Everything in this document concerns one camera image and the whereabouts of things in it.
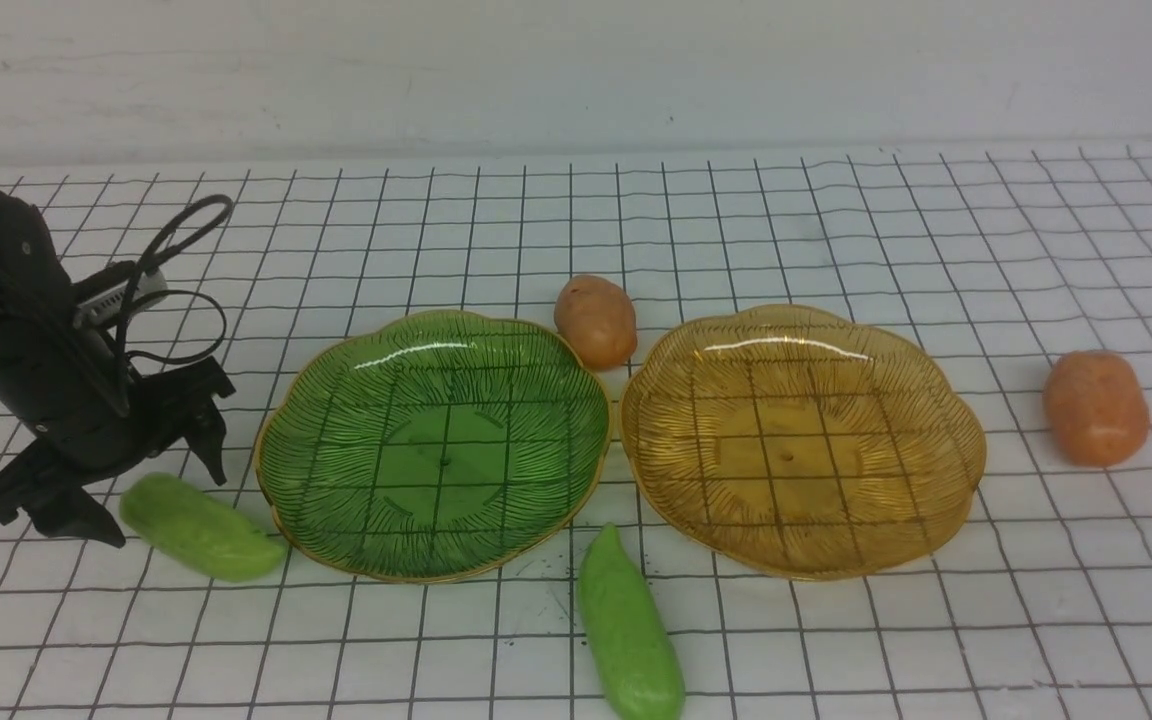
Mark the green cucumber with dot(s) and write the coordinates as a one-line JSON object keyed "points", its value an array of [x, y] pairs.
{"points": [[200, 532]]}

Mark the brown potato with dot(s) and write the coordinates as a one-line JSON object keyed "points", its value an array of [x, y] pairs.
{"points": [[598, 320]]}

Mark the orange potato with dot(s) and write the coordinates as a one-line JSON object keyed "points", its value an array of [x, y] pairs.
{"points": [[1096, 409]]}

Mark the green cucumber pointed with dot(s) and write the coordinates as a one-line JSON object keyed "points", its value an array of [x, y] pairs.
{"points": [[634, 658]]}

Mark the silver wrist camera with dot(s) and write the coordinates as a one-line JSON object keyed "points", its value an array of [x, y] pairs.
{"points": [[99, 298]]}

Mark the amber glass plate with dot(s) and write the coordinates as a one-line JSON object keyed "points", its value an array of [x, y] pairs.
{"points": [[802, 444]]}

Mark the green glass plate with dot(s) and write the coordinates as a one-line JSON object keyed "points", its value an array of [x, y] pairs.
{"points": [[440, 446]]}

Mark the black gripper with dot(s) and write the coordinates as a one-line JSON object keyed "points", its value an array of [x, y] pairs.
{"points": [[92, 415]]}

